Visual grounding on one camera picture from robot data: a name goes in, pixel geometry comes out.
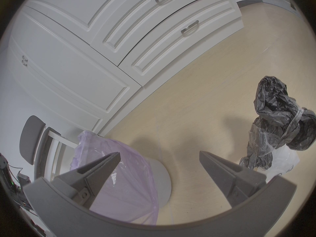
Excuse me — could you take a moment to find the purple plastic bag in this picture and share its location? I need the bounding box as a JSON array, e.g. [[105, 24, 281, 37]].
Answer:
[[70, 130, 159, 225]]

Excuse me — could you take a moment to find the grey white chair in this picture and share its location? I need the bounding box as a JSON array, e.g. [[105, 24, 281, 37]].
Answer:
[[19, 115, 80, 183]]

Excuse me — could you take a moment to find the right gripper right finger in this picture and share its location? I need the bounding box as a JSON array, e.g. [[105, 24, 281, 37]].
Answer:
[[199, 150, 267, 209]]

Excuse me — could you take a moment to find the white wardrobe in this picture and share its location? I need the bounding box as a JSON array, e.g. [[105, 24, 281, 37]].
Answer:
[[6, 0, 245, 136]]

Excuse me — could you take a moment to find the white printed wrapper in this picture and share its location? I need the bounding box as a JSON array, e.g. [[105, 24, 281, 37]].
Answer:
[[257, 146, 301, 180]]

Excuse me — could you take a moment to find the white trash bin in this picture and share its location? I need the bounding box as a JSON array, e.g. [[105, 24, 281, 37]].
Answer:
[[144, 157, 172, 208]]

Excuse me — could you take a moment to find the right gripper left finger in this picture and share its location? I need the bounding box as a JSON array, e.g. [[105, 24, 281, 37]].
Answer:
[[53, 152, 121, 210]]

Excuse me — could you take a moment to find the crumpled black plastic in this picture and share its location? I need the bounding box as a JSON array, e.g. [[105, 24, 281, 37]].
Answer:
[[239, 76, 316, 170]]

